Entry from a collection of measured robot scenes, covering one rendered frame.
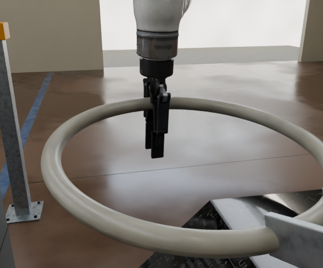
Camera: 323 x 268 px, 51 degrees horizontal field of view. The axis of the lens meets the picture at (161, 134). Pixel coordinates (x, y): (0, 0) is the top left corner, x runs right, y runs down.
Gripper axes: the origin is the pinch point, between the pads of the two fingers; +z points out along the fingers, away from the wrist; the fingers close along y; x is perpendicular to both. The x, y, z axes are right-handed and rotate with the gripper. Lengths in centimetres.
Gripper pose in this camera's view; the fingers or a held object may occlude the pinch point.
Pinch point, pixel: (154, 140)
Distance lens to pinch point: 82.0
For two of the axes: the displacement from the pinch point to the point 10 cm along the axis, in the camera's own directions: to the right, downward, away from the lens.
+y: 3.1, 4.0, -8.6
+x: 9.5, -1.0, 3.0
